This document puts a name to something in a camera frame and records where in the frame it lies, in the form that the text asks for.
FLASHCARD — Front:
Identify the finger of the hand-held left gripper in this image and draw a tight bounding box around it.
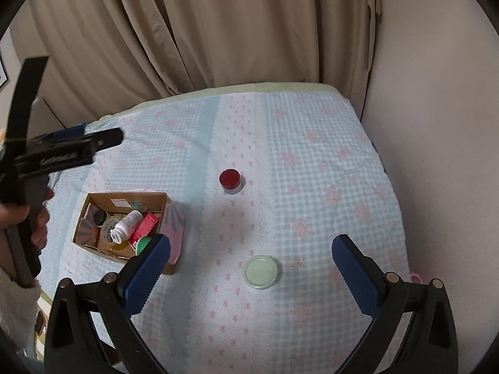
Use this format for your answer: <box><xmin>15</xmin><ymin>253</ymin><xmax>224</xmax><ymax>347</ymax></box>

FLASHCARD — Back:
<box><xmin>37</xmin><ymin>123</ymin><xmax>87</xmax><ymax>142</ymax></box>
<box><xmin>84</xmin><ymin>127</ymin><xmax>124</xmax><ymax>153</ymax></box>

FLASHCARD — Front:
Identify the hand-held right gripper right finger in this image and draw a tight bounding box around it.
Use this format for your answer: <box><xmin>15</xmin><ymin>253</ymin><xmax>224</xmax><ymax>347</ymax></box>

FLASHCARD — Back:
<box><xmin>331</xmin><ymin>234</ymin><xmax>458</xmax><ymax>374</ymax></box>

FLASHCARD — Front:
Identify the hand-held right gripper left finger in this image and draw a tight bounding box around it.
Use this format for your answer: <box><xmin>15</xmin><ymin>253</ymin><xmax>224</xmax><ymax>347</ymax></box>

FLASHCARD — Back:
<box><xmin>44</xmin><ymin>234</ymin><xmax>171</xmax><ymax>374</ymax></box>

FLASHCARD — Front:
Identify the dark green lid white jar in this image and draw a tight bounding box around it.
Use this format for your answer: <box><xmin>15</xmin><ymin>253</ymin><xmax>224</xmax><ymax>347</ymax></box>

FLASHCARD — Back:
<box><xmin>136</xmin><ymin>236</ymin><xmax>155</xmax><ymax>257</ymax></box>

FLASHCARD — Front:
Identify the small red box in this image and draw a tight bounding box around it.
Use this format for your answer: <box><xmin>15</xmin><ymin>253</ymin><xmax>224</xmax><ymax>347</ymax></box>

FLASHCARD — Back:
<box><xmin>128</xmin><ymin>213</ymin><xmax>161</xmax><ymax>247</ymax></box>

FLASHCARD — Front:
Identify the white pill bottle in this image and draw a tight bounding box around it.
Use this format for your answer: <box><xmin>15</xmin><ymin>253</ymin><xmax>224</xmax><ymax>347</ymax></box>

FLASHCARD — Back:
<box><xmin>109</xmin><ymin>209</ymin><xmax>143</xmax><ymax>242</ymax></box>

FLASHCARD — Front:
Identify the clear tape roll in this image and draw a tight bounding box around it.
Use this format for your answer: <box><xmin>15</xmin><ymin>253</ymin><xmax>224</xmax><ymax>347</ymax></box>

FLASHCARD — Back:
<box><xmin>100</xmin><ymin>216</ymin><xmax>131</xmax><ymax>251</ymax></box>

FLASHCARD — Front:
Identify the brown cardboard box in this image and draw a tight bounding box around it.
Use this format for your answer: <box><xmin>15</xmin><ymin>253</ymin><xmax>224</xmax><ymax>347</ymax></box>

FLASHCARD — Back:
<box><xmin>71</xmin><ymin>191</ymin><xmax>187</xmax><ymax>276</ymax></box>

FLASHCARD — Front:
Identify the pale green round lid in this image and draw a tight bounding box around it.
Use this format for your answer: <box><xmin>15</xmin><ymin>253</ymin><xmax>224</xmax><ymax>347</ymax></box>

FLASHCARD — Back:
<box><xmin>242</xmin><ymin>255</ymin><xmax>282</xmax><ymax>290</ymax></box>

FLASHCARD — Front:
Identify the red lid jar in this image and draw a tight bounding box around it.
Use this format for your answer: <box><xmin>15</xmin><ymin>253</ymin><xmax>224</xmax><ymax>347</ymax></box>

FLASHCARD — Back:
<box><xmin>218</xmin><ymin>169</ymin><xmax>243</xmax><ymax>196</ymax></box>

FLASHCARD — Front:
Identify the person's left forearm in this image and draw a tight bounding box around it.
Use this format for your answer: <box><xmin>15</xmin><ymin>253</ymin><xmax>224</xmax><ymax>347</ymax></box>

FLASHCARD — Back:
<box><xmin>0</xmin><ymin>268</ymin><xmax>42</xmax><ymax>345</ymax></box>

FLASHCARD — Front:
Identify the person's left hand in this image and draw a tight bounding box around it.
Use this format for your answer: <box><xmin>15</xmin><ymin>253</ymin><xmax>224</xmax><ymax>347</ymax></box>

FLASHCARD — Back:
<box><xmin>0</xmin><ymin>188</ymin><xmax>56</xmax><ymax>251</ymax></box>

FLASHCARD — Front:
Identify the grey headboard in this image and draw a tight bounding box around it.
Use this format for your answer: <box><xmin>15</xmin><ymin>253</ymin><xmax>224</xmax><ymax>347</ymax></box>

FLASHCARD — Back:
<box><xmin>30</xmin><ymin>97</ymin><xmax>65</xmax><ymax>133</ymax></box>

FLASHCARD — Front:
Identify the beige curtain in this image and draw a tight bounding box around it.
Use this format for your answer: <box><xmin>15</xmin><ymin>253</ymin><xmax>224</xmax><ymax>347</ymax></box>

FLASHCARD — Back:
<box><xmin>151</xmin><ymin>0</ymin><xmax>380</xmax><ymax>95</ymax></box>
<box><xmin>27</xmin><ymin>0</ymin><xmax>185</xmax><ymax>104</ymax></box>

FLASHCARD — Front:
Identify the pale green bed mattress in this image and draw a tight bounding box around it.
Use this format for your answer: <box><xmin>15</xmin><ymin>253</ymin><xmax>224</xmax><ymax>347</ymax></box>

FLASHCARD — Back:
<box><xmin>33</xmin><ymin>80</ymin><xmax>341</xmax><ymax>359</ymax></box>

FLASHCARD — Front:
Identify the framed wall poster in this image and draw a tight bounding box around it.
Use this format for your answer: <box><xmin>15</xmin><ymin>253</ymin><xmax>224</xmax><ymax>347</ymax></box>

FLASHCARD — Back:
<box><xmin>0</xmin><ymin>45</ymin><xmax>9</xmax><ymax>87</ymax></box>

